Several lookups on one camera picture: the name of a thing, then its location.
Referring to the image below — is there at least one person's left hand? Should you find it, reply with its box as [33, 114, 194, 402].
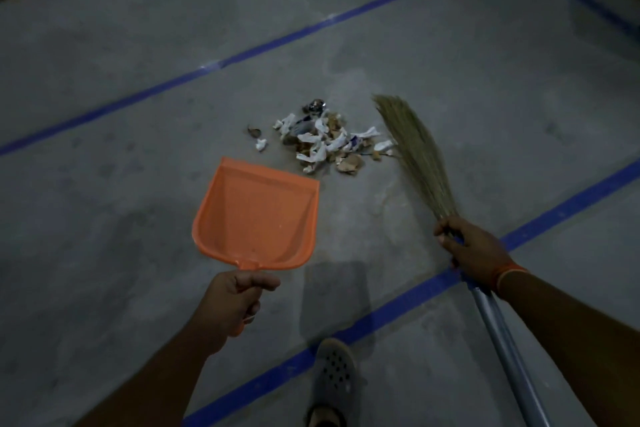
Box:
[187, 270, 282, 355]

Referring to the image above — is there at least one person's right hand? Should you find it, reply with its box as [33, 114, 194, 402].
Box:
[433, 215, 516, 292]

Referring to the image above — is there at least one orange plastic dustpan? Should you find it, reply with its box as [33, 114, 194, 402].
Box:
[191, 156, 321, 338]

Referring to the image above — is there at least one grass broom with metal handle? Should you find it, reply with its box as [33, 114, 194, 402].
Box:
[372, 93, 553, 427]

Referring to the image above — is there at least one pile of paper scraps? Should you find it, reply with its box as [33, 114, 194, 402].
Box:
[246, 97, 399, 177]

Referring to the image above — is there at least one person's left forearm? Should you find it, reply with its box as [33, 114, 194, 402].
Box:
[75, 331, 216, 427]

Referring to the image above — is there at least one person's right forearm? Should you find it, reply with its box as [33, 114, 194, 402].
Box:
[497, 271, 640, 427]

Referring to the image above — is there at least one orange wrist band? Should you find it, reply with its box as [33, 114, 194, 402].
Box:
[492, 262, 530, 295]

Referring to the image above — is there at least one grey perforated clog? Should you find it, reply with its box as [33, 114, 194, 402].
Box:
[305, 338, 359, 427]

